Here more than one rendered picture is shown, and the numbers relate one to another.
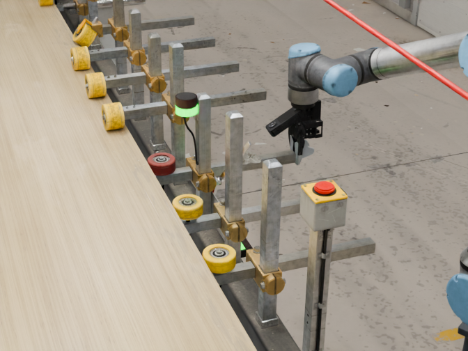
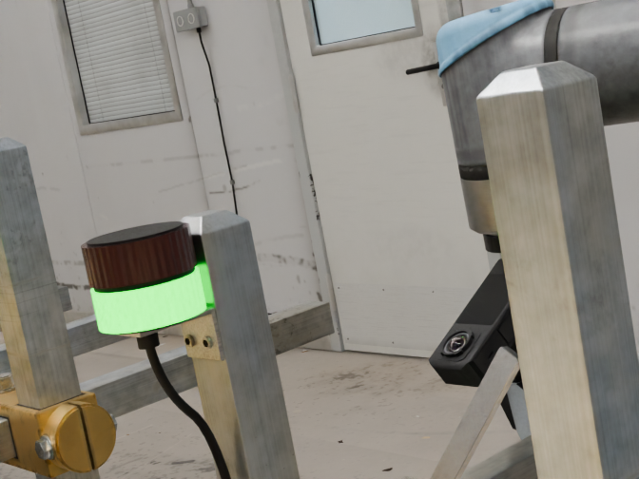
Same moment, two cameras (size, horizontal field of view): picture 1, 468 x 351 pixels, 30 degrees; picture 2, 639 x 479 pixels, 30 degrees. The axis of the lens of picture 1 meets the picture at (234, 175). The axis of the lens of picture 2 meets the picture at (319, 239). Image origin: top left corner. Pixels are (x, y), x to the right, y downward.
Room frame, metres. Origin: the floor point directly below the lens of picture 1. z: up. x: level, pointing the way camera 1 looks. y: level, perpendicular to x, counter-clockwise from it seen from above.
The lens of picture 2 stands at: (1.53, 0.25, 1.19)
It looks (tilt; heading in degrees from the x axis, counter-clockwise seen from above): 9 degrees down; 341
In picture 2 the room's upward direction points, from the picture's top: 11 degrees counter-clockwise
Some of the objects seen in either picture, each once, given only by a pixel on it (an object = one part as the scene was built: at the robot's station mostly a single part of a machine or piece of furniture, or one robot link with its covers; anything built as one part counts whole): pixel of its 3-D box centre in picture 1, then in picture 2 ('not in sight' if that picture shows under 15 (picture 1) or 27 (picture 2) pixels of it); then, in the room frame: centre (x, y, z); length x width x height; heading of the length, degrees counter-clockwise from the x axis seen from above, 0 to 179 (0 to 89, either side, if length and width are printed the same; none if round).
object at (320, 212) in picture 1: (322, 207); not in sight; (1.48, -0.18, 1.18); 0.07 x 0.07 x 0.08; 20
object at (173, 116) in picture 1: (175, 108); (43, 427); (2.45, 0.18, 0.95); 0.14 x 0.06 x 0.05; 20
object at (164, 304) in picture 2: (186, 108); (148, 298); (2.18, 0.13, 1.07); 0.06 x 0.06 x 0.02
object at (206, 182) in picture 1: (200, 174); not in sight; (2.21, 0.10, 0.85); 0.14 x 0.06 x 0.05; 20
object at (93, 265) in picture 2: (186, 99); (139, 254); (2.18, 0.13, 1.10); 0.06 x 0.06 x 0.02
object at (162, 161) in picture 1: (161, 175); not in sight; (2.19, 0.21, 0.85); 0.08 x 0.08 x 0.11
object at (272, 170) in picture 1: (269, 249); not in sight; (1.72, -0.09, 0.92); 0.04 x 0.04 x 0.48; 20
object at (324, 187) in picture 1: (324, 189); not in sight; (1.48, -0.18, 1.22); 0.04 x 0.04 x 0.02
